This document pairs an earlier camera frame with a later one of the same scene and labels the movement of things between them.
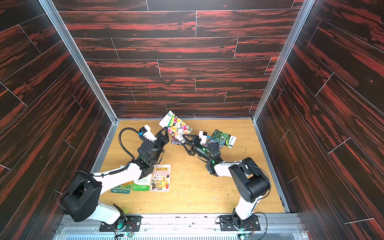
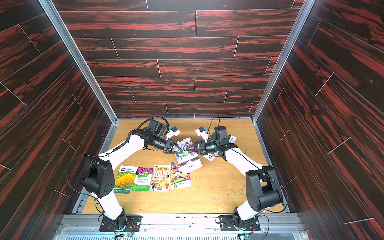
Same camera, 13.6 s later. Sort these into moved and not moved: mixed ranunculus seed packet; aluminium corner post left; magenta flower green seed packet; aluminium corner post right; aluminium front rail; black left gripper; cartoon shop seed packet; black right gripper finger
Moved: black right gripper finger; mixed ranunculus seed packet; black left gripper
Not moved: aluminium corner post right; cartoon shop seed packet; aluminium front rail; magenta flower green seed packet; aluminium corner post left
